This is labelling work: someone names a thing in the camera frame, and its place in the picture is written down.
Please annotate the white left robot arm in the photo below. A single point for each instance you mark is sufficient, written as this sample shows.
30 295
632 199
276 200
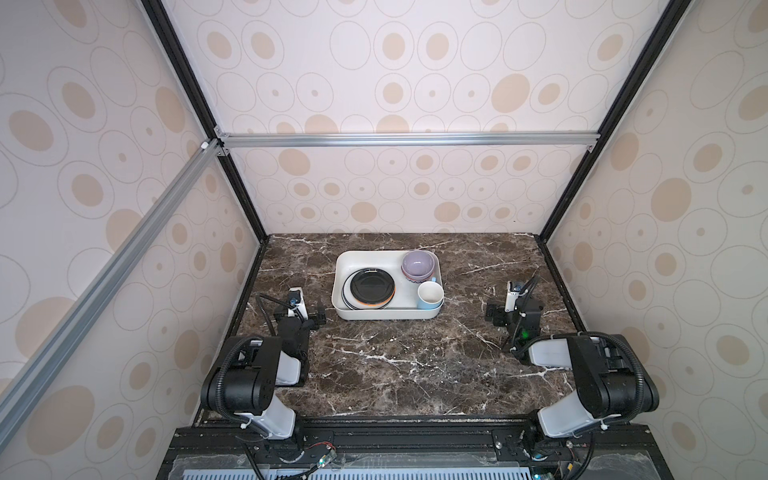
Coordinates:
241 382

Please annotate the aluminium rail back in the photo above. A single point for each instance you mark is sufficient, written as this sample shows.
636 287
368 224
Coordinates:
428 139

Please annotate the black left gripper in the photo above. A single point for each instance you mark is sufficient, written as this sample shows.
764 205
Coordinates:
313 323

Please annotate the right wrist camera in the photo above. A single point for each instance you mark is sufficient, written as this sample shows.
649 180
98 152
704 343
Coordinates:
513 292

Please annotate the orange bowl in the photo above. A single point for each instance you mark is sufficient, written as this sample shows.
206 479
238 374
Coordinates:
365 306

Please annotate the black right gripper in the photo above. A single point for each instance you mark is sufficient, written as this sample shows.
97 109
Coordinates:
501 318

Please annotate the purple bowl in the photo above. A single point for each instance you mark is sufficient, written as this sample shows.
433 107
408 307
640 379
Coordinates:
419 265

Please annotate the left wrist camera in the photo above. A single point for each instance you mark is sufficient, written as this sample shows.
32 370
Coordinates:
296 304

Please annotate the aluminium rail left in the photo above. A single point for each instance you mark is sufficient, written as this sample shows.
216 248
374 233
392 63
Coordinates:
40 371

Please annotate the black corner frame post right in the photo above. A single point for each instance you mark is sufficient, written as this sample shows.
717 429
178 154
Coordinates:
649 55

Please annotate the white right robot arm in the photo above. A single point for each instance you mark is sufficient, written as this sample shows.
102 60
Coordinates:
612 387

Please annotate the light blue mug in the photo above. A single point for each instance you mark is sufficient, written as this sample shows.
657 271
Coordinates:
430 295

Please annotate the black corner frame post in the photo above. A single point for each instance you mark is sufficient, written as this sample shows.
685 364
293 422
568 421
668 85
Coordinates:
649 55
161 24

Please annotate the aluminium rail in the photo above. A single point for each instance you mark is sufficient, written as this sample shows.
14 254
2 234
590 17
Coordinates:
40 371
428 139

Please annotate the white plastic bin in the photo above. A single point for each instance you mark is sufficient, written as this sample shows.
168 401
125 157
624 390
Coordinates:
404 304

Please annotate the black corner frame post left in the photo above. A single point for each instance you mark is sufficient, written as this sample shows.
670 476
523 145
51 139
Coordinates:
161 24

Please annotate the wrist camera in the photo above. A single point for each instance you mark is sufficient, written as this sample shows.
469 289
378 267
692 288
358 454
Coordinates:
296 304
513 292

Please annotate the black bowl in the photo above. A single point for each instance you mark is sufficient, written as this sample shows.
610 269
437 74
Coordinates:
372 285

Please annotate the white plate teal line rim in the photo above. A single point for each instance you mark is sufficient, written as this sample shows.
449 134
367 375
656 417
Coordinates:
346 294

